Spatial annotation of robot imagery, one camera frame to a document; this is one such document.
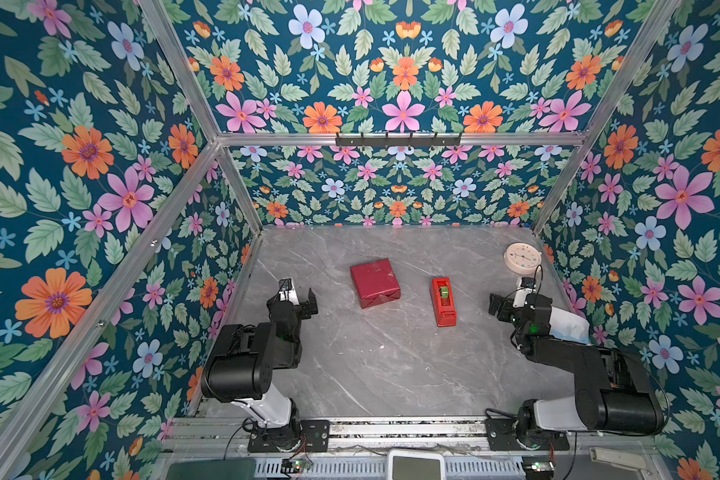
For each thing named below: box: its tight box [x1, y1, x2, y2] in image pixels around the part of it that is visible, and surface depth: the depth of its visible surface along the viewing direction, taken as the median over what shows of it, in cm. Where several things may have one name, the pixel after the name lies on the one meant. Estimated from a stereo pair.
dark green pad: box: [166, 459, 257, 480], surface depth 71 cm
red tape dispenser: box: [432, 277, 457, 327], surface depth 95 cm
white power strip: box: [589, 447, 646, 470], surface depth 69 cm
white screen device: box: [386, 448, 446, 480], surface depth 68 cm
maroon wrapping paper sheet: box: [350, 258, 401, 309], surface depth 98 cm
